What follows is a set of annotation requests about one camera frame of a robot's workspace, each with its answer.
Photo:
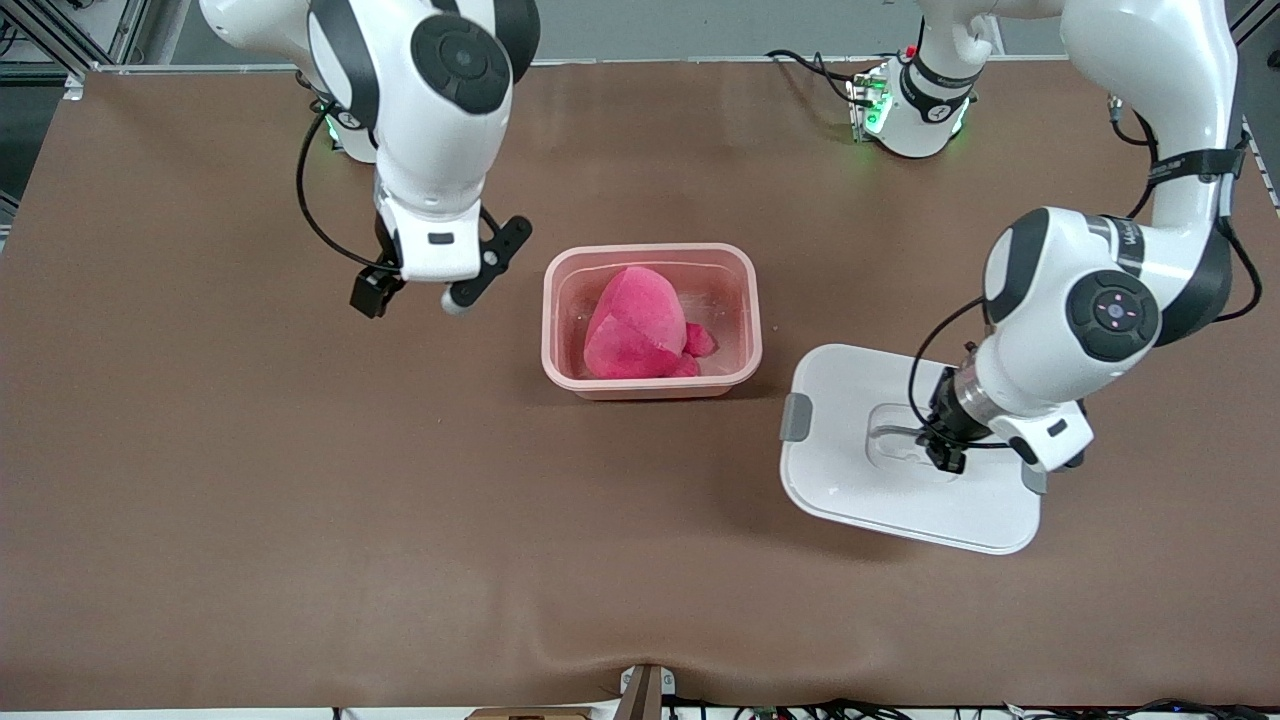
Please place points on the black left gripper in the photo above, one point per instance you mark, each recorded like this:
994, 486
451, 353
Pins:
944, 417

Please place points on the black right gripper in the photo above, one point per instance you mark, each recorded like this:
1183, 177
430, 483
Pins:
372, 291

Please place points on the white box lid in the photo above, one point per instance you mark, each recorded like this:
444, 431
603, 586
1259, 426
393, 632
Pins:
850, 480

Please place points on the pink plush toy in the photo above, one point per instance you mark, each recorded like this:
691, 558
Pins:
640, 330

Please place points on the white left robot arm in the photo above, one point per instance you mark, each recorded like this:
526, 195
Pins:
1100, 300

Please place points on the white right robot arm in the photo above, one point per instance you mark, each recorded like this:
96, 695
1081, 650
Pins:
440, 100

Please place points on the pink plastic box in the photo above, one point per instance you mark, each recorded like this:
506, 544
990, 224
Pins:
725, 300

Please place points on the brown table cover sheet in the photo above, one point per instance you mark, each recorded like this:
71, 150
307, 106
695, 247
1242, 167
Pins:
640, 550

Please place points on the aluminium frame post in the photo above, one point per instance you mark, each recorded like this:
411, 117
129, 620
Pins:
125, 25
1258, 15

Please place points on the wooden bracket with metal plate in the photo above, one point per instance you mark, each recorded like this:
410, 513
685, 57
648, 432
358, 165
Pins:
645, 692

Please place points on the aluminium table edge rail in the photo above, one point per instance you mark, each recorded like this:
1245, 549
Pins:
700, 62

